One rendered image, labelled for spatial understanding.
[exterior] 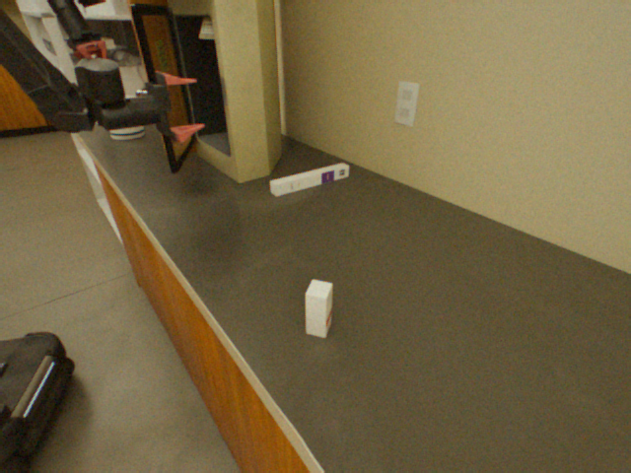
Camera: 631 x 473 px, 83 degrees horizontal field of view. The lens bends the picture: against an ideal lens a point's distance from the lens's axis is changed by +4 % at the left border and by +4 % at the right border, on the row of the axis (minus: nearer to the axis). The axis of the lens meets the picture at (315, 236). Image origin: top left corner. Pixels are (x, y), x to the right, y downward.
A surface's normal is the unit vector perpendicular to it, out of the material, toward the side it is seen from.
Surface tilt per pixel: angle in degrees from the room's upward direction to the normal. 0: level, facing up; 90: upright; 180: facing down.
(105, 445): 0
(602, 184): 90
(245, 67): 90
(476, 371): 0
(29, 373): 0
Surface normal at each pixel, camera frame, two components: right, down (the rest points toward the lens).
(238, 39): 0.62, 0.42
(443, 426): 0.00, -0.84
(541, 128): -0.79, 0.33
